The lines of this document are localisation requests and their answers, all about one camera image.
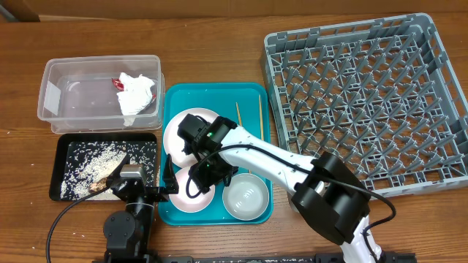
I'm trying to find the black rectangular waste tray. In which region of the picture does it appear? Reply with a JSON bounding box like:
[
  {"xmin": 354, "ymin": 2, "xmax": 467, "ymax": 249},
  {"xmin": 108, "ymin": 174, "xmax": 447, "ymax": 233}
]
[{"xmin": 49, "ymin": 133, "xmax": 157, "ymax": 201}]

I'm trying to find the white rice pile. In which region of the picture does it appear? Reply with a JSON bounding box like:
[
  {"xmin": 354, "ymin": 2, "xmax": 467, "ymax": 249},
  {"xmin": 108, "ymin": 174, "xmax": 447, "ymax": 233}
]
[{"xmin": 60, "ymin": 141, "xmax": 157, "ymax": 201}]

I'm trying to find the brown food scrap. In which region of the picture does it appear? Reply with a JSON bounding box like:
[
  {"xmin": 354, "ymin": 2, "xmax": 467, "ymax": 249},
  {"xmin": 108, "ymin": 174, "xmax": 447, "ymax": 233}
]
[{"xmin": 88, "ymin": 178, "xmax": 107, "ymax": 194}]

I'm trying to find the red foil snack wrapper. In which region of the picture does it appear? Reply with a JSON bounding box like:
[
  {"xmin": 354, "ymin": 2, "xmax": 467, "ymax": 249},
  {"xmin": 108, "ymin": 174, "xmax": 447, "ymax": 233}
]
[{"xmin": 111, "ymin": 78, "xmax": 156, "ymax": 103}]

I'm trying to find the large white plate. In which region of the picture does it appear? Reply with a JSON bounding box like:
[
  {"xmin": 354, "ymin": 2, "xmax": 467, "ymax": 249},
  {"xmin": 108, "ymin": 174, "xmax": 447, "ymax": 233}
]
[{"xmin": 163, "ymin": 107, "xmax": 219, "ymax": 168}]

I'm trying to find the black rail at table edge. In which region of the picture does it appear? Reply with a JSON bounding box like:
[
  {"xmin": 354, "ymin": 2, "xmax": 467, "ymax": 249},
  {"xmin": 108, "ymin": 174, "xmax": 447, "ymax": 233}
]
[{"xmin": 155, "ymin": 252, "xmax": 418, "ymax": 263}]

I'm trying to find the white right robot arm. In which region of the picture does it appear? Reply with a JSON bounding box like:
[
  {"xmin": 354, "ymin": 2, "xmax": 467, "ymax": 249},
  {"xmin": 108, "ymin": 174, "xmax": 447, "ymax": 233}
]
[{"xmin": 177, "ymin": 114, "xmax": 396, "ymax": 262}]

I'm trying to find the grey ceramic bowl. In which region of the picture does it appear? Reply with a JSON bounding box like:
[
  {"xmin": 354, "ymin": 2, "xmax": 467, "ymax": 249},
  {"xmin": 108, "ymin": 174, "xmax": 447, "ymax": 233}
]
[{"xmin": 222, "ymin": 173, "xmax": 269, "ymax": 221}]

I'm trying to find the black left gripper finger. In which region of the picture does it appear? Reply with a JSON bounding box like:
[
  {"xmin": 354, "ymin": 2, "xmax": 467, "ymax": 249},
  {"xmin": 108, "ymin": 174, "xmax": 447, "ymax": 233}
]
[
  {"xmin": 162, "ymin": 153, "xmax": 179, "ymax": 194},
  {"xmin": 105, "ymin": 154, "xmax": 129, "ymax": 186}
]

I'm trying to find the wooden chopstick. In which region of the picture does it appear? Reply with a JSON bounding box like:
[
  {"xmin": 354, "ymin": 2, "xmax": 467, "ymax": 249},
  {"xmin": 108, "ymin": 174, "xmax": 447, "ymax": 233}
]
[
  {"xmin": 235, "ymin": 102, "xmax": 243, "ymax": 126},
  {"xmin": 258, "ymin": 95, "xmax": 264, "ymax": 140}
]

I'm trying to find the clear plastic waste bin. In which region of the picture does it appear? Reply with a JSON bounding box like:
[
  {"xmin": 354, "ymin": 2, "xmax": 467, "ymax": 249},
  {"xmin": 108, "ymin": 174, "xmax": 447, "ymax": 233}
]
[{"xmin": 37, "ymin": 55, "xmax": 165, "ymax": 134}]

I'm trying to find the small pink bowl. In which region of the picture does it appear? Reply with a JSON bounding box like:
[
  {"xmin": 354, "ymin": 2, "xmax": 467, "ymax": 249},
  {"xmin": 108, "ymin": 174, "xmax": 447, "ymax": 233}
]
[{"xmin": 170, "ymin": 167, "xmax": 216, "ymax": 213}]

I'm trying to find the teal plastic serving tray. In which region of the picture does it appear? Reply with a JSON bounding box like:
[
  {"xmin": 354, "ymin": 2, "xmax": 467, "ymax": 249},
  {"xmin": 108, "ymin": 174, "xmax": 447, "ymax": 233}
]
[{"xmin": 158, "ymin": 83, "xmax": 271, "ymax": 226}]

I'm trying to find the grey plastic dishwasher rack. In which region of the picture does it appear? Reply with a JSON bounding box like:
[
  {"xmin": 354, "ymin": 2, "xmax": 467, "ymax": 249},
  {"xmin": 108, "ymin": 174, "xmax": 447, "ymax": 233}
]
[{"xmin": 261, "ymin": 13, "xmax": 467, "ymax": 197}]

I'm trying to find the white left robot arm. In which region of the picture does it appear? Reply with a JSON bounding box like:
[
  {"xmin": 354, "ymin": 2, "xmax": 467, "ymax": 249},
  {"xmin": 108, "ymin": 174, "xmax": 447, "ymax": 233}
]
[{"xmin": 45, "ymin": 156, "xmax": 179, "ymax": 263}]

